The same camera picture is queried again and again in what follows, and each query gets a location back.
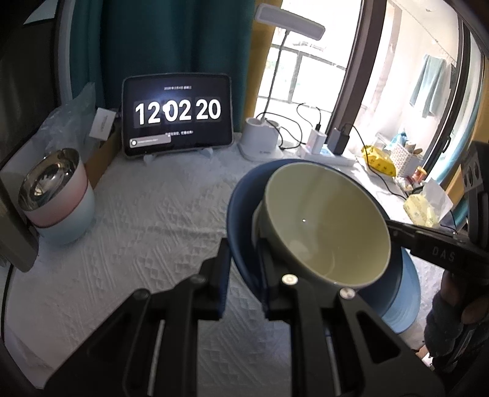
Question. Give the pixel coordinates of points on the person's right hand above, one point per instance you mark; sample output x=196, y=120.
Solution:
x=469, y=315

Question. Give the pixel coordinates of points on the small white box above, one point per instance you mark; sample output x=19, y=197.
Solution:
x=102, y=124

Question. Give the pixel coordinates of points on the white desk lamp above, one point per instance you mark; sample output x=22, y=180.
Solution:
x=259, y=141

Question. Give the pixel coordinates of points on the white power strip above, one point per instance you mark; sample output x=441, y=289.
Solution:
x=328, y=158

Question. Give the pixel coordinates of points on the pink steel-lined bowl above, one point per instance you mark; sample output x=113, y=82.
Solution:
x=72, y=198

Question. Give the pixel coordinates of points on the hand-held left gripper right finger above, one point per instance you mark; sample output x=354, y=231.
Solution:
x=269, y=301

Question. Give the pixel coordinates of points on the yellow curtain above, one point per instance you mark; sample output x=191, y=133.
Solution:
x=263, y=76

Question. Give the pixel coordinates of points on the white textured tablecloth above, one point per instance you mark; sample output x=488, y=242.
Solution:
x=133, y=229

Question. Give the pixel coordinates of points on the clear plastic bag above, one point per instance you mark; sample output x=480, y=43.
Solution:
x=68, y=118

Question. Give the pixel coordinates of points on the cardboard box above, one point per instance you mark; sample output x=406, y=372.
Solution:
x=101, y=160

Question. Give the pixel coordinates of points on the dark sliding door frame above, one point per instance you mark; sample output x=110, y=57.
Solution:
x=359, y=57

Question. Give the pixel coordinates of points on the yellow tissue pack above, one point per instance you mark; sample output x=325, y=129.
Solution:
x=424, y=210

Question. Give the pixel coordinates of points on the tablet showing clock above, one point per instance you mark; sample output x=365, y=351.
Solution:
x=175, y=114

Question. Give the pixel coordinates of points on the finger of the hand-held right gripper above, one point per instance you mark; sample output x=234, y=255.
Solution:
x=412, y=234

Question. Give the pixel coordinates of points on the light blue bowl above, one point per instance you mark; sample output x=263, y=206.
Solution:
x=68, y=229

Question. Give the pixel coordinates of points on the light blue hanging towel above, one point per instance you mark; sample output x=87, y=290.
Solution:
x=428, y=86

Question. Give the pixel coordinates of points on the yellow wipes packet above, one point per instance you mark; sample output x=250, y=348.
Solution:
x=378, y=160

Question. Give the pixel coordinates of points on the blue plate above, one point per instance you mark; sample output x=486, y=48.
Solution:
x=407, y=301

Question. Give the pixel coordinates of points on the white perforated basket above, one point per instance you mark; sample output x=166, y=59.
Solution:
x=405, y=160

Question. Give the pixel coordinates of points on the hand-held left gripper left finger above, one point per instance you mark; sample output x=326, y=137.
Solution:
x=224, y=282

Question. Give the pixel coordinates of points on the teal curtain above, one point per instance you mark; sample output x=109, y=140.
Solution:
x=172, y=38

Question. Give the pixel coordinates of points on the white charger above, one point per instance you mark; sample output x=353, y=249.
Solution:
x=317, y=140

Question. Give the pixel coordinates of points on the cream bowl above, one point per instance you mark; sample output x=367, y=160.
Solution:
x=324, y=213

